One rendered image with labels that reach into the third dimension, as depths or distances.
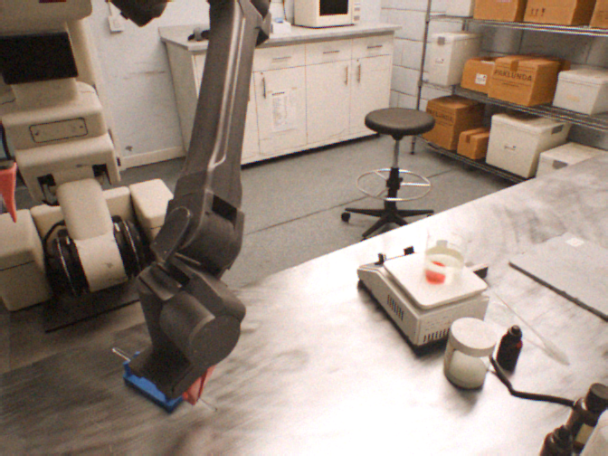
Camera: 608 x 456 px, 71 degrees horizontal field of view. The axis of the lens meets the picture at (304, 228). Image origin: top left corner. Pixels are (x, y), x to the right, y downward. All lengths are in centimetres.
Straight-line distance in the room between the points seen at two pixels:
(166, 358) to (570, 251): 79
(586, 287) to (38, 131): 123
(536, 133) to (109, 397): 262
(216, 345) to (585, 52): 297
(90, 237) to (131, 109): 228
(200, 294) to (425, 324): 36
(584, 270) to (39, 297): 146
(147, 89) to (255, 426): 306
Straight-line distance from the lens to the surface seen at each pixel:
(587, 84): 282
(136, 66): 343
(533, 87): 286
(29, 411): 72
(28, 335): 150
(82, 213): 127
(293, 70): 322
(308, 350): 68
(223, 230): 46
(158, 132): 355
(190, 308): 42
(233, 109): 54
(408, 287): 67
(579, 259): 99
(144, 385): 67
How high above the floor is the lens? 125
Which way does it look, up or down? 31 degrees down
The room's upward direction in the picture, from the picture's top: 1 degrees counter-clockwise
